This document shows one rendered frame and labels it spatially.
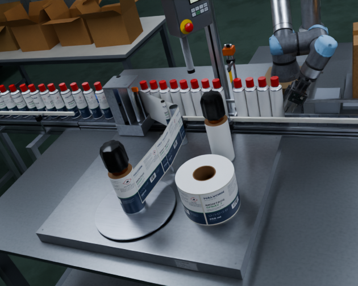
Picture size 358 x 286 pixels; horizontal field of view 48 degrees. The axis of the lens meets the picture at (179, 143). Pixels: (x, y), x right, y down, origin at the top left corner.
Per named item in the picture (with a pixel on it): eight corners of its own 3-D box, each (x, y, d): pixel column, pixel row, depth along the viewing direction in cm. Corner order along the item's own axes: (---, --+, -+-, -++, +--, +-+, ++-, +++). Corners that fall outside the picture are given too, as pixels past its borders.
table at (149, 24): (-14, 124, 456) (-52, 61, 412) (32, 88, 511) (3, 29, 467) (152, 135, 354) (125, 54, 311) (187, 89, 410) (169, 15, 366)
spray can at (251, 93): (248, 122, 179) (241, 81, 167) (251, 116, 182) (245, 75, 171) (259, 122, 176) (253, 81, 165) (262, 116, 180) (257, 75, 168)
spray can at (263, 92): (260, 122, 176) (254, 81, 164) (261, 116, 180) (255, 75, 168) (273, 122, 174) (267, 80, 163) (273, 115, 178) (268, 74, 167)
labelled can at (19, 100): (30, 112, 241) (15, 82, 229) (32, 115, 237) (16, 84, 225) (22, 116, 239) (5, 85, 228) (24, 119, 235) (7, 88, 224)
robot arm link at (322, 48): (337, 36, 148) (341, 49, 142) (322, 61, 155) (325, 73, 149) (317, 30, 147) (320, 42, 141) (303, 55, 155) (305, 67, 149)
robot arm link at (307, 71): (306, 56, 155) (325, 64, 154) (300, 65, 158) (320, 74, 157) (303, 65, 150) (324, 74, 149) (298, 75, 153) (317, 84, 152)
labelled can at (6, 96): (13, 119, 238) (-4, 89, 227) (12, 116, 242) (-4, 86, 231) (21, 116, 240) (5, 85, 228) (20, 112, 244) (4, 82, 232)
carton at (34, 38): (13, 57, 373) (-7, 17, 352) (42, 36, 405) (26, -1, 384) (49, 54, 354) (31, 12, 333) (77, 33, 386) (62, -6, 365)
